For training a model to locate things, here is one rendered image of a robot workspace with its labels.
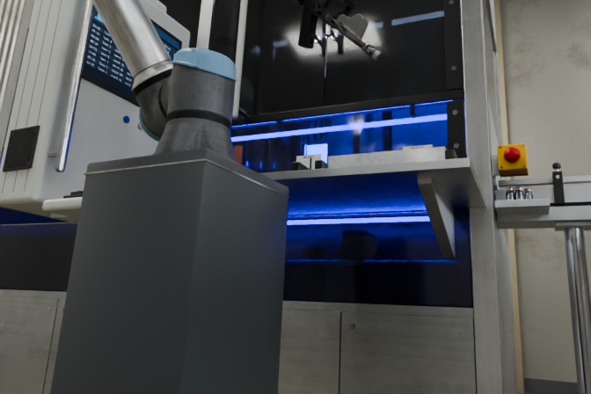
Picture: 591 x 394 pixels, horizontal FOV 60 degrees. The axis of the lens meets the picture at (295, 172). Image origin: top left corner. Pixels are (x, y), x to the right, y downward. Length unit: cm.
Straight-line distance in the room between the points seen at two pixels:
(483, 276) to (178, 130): 89
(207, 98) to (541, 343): 469
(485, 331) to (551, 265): 393
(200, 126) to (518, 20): 545
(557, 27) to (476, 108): 455
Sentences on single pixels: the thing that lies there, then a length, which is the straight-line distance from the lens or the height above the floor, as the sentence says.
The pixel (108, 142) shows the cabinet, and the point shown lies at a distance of 160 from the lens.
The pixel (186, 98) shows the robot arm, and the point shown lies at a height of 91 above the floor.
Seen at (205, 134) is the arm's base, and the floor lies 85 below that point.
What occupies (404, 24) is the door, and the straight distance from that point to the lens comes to 172.
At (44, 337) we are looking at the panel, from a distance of 217.
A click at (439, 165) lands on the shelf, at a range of 108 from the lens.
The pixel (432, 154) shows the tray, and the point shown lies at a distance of 111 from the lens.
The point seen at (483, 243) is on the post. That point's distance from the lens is 144.
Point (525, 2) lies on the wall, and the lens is 625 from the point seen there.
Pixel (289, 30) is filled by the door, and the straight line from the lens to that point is 186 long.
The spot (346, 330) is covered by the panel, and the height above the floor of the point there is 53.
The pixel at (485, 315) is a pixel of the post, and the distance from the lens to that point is 143.
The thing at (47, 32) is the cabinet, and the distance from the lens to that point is 164.
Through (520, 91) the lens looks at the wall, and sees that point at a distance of 578.
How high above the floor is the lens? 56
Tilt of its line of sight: 15 degrees up
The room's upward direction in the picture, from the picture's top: 3 degrees clockwise
